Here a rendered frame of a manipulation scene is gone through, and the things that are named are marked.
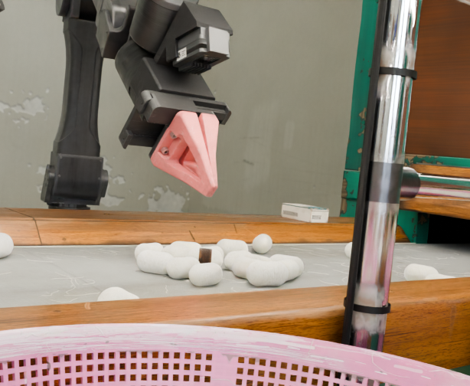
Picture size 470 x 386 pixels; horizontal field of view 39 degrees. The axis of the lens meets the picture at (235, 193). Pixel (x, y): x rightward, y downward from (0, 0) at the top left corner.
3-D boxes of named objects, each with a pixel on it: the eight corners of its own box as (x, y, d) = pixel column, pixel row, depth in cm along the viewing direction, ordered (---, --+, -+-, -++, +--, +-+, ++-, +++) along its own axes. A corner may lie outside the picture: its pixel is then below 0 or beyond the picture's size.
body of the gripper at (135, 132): (236, 114, 68) (207, 69, 72) (149, 101, 61) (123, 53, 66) (207, 160, 71) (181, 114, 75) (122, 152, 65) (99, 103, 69)
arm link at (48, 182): (109, 169, 100) (100, 167, 105) (50, 165, 97) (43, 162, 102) (106, 210, 101) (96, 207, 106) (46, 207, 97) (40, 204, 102)
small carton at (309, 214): (280, 217, 96) (282, 203, 96) (298, 217, 98) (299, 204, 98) (310, 222, 91) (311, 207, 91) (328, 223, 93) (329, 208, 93)
